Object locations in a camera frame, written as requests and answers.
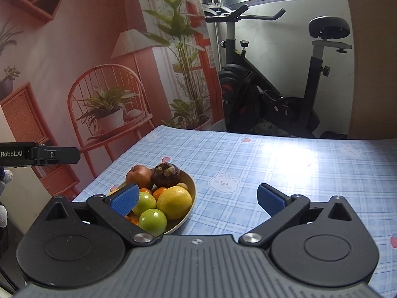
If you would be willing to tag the yellow lemon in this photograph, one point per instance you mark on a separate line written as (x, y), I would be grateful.
(175, 202)

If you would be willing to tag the yellow-green round fruit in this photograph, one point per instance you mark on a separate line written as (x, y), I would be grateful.
(146, 201)

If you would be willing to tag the black exercise bike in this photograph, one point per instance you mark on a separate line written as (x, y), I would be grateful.
(270, 90)

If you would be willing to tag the red apple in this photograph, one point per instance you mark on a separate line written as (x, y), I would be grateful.
(140, 175)

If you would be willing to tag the blue plaid tablecloth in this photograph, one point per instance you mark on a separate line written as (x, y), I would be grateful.
(227, 169)

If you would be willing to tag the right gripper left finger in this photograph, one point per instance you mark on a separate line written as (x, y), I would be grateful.
(112, 210)

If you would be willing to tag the dark purple mangosteen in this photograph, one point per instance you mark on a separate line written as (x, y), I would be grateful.
(166, 175)

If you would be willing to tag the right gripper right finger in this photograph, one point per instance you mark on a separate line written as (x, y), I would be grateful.
(285, 212)

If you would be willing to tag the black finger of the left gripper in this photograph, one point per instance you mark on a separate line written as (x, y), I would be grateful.
(55, 155)

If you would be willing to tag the wooden door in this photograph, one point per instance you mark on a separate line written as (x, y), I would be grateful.
(373, 113)

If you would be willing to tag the small brown longan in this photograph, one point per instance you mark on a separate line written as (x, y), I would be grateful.
(182, 185)

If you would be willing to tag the orange tangerine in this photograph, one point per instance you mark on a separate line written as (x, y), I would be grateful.
(158, 192)
(145, 190)

